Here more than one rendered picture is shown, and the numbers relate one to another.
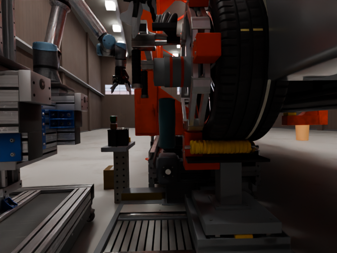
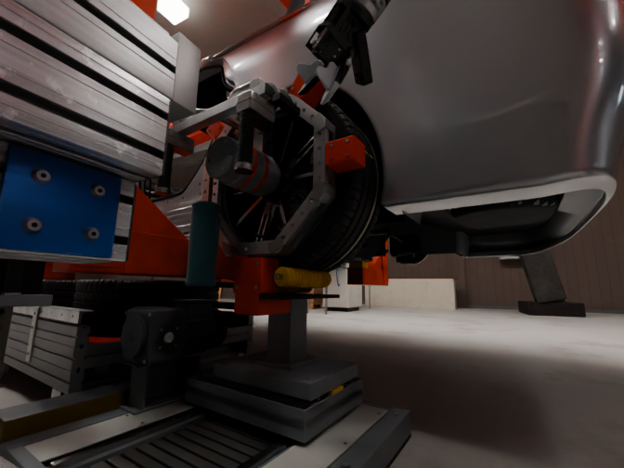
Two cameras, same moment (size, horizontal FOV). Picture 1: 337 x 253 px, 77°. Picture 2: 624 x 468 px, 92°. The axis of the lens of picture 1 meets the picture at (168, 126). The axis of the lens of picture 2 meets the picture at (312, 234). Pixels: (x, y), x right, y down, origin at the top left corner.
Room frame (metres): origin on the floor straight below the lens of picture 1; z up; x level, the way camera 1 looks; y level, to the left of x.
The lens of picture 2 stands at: (0.30, 0.59, 0.48)
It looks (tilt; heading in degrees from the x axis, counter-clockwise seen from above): 10 degrees up; 305
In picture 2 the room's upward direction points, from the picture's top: 1 degrees clockwise
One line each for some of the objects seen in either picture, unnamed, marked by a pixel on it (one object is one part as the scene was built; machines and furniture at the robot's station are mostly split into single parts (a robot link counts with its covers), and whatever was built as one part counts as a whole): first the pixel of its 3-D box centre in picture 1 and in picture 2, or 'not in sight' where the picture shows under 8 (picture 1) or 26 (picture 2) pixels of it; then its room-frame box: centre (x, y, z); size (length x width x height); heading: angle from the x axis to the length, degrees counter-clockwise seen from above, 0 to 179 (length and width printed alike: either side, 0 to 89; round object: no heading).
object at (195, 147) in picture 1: (219, 146); (305, 278); (0.88, -0.21, 0.51); 0.29 x 0.06 x 0.06; 91
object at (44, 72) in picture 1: (46, 77); not in sight; (1.14, 0.66, 0.87); 0.15 x 0.15 x 0.10
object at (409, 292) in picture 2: not in sight; (409, 292); (3.00, -8.23, 0.40); 2.45 x 0.76 x 0.81; 7
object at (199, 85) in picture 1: (191, 72); (260, 175); (0.99, -0.11, 0.85); 0.54 x 0.07 x 0.54; 1
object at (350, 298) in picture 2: not in sight; (343, 281); (3.75, -5.65, 0.63); 2.58 x 0.64 x 1.27; 95
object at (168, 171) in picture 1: (189, 177); (188, 347); (1.35, -0.13, 0.26); 0.42 x 0.18 x 0.35; 91
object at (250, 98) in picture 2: (143, 42); (256, 109); (0.82, 0.09, 0.93); 0.09 x 0.05 x 0.05; 91
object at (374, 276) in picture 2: not in sight; (366, 267); (1.60, -2.25, 0.69); 0.52 x 0.17 x 0.35; 91
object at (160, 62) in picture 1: (175, 72); (245, 168); (0.99, -0.04, 0.85); 0.21 x 0.14 x 0.14; 91
